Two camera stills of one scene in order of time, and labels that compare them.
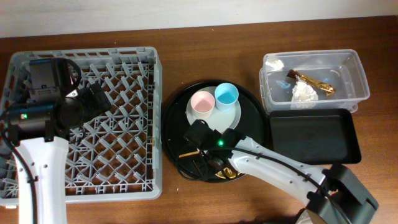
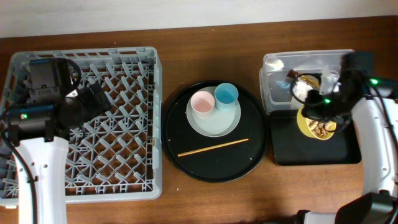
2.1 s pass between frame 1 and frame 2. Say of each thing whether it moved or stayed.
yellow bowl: moved
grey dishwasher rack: stayed
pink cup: stayed
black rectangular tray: stayed
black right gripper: moved
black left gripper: stayed
